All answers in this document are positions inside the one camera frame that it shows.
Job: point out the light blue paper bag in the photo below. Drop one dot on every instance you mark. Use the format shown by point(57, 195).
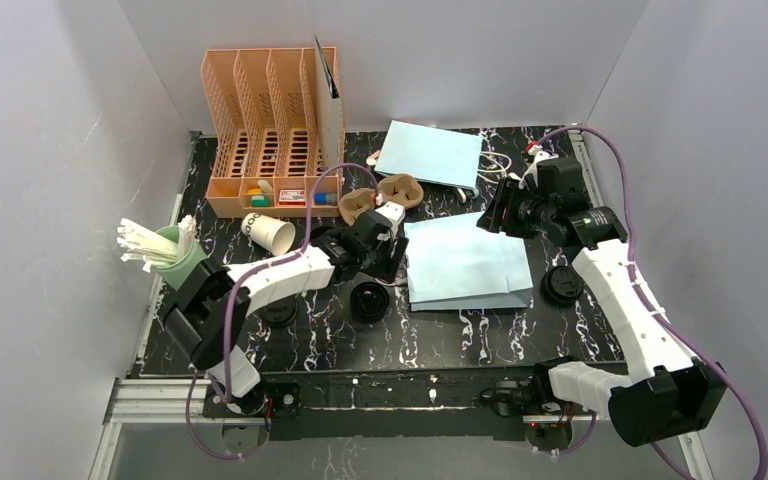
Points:
point(430, 155)
point(452, 264)

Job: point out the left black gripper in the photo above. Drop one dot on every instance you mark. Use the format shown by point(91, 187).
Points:
point(392, 258)

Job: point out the black lid right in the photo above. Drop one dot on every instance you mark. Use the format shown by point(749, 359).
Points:
point(561, 286)

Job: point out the brown cardboard cup carrier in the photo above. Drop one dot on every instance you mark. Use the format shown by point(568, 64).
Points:
point(401, 189)

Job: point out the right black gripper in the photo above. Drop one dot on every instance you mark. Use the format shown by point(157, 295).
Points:
point(502, 211)

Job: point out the black cup with shiny contents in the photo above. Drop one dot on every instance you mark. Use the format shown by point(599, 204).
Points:
point(369, 302)

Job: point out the flat light blue paper bag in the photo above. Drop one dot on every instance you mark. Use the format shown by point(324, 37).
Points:
point(430, 155)

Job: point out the black base rail bar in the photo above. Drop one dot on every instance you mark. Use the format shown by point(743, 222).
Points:
point(473, 401)

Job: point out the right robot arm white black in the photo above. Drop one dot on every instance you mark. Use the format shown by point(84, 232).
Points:
point(667, 390)

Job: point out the black cup upright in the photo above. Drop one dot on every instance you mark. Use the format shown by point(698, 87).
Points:
point(323, 237)

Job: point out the black lid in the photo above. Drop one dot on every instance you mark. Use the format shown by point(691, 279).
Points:
point(280, 314)
point(561, 286)

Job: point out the orange plastic file organizer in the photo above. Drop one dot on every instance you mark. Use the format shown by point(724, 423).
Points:
point(263, 106)

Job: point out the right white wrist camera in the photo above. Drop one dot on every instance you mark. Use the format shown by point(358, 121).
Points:
point(538, 155)

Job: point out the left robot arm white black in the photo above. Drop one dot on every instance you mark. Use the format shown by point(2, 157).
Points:
point(206, 310)

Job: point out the small red white box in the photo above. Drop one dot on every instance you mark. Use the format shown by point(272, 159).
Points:
point(292, 197)

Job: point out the green straw holder cup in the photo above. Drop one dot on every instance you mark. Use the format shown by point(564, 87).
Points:
point(175, 274)

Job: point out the aluminium frame rail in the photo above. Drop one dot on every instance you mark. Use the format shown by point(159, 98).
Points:
point(137, 401)

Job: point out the grey folder in organizer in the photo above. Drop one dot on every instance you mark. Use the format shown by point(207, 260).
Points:
point(329, 105)

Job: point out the black lid left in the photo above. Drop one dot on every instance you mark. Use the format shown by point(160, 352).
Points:
point(280, 314)

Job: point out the white paper coffee cup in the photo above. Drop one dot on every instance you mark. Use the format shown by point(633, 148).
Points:
point(274, 235)

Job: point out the green yellow small items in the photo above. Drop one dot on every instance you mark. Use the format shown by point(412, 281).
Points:
point(261, 195)

